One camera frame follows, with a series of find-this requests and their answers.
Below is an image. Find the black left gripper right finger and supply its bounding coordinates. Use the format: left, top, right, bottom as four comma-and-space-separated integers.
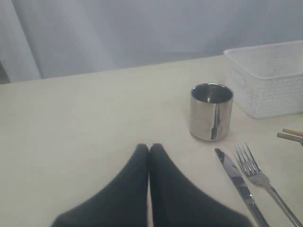
149, 144, 252, 227

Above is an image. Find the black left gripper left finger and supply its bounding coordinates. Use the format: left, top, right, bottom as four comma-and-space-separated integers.
52, 144, 149, 227

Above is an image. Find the silver table knife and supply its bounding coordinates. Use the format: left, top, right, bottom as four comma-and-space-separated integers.
214, 148, 269, 227

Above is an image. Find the silver fork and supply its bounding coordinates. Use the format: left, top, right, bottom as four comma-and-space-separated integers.
235, 143, 303, 227

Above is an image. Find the wooden chopstick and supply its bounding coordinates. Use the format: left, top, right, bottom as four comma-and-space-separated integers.
282, 129, 303, 137
277, 132, 303, 143

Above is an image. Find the white perforated plastic basket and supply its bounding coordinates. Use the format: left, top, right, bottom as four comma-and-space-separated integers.
223, 40, 303, 119

